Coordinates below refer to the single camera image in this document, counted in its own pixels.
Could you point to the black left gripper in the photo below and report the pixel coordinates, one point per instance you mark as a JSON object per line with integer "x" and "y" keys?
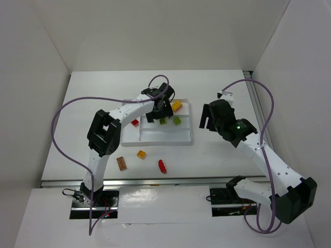
{"x": 159, "y": 114}

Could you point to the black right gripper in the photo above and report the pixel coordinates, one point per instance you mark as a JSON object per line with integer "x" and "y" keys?
{"x": 207, "y": 118}

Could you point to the green lego brick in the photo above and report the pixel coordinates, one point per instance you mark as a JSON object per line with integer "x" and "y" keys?
{"x": 177, "y": 121}
{"x": 163, "y": 121}

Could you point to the yellow curved lego brick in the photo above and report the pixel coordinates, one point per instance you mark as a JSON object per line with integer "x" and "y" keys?
{"x": 176, "y": 106}

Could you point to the red curved lego brick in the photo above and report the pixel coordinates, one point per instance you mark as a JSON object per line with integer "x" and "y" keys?
{"x": 135, "y": 122}

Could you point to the long red lego brick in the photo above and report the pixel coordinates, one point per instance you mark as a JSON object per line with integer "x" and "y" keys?
{"x": 162, "y": 167}

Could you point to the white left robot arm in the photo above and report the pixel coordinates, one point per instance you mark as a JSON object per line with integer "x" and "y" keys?
{"x": 104, "y": 135}

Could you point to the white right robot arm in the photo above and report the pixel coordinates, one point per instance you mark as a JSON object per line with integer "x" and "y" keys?
{"x": 289, "y": 193}

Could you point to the white sorting tray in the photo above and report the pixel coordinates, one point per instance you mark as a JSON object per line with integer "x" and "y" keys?
{"x": 154, "y": 134}

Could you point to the orange-yellow sloped lego brick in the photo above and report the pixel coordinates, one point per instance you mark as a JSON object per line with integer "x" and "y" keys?
{"x": 141, "y": 154}

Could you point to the brown flat lego brick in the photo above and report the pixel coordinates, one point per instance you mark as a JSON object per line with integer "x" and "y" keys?
{"x": 121, "y": 163}

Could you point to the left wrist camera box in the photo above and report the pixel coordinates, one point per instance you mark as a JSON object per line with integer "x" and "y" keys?
{"x": 169, "y": 91}

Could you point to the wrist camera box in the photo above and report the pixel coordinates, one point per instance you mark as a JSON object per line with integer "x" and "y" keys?
{"x": 227, "y": 96}
{"x": 169, "y": 91}

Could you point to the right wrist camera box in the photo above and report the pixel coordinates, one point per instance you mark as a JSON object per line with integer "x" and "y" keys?
{"x": 227, "y": 96}

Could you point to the aluminium table rail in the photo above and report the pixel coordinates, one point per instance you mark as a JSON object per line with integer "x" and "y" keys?
{"x": 141, "y": 182}

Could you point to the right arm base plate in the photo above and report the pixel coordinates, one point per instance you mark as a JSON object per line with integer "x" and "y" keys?
{"x": 223, "y": 204}

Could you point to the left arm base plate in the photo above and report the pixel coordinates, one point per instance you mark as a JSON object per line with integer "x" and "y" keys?
{"x": 107, "y": 205}

